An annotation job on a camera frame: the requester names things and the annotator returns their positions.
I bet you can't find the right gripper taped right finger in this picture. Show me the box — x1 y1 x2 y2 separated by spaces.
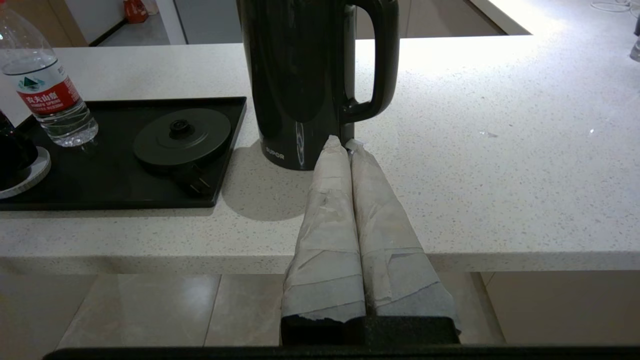
346 139 462 346

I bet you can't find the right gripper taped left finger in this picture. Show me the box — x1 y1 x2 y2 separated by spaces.
280 135 368 346

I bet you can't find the black electric kettle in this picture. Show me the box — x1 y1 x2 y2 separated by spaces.
237 0 401 172

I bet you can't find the water bottle with red cap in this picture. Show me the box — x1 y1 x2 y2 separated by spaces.
0 5 99 148

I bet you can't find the black cup white inside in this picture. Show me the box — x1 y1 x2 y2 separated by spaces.
0 110 39 177

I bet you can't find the black power plug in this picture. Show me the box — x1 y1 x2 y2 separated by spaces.
175 162 216 197

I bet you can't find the black round kettle base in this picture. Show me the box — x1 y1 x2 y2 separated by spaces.
133 108 232 173

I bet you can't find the grey drawer cabinet front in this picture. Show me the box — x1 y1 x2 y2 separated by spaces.
356 0 507 39

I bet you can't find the black rectangular tray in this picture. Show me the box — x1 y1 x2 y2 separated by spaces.
0 96 248 211

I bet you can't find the tall grey cabinet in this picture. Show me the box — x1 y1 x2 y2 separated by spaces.
172 0 244 45

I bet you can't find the white round saucer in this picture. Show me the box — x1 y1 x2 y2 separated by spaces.
0 146 52 200

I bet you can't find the red bag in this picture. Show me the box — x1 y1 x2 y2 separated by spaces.
123 0 149 24

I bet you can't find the brown wooden door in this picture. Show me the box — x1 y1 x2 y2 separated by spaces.
0 0 88 49

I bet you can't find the thin white cable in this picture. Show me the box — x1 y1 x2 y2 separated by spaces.
590 0 640 19

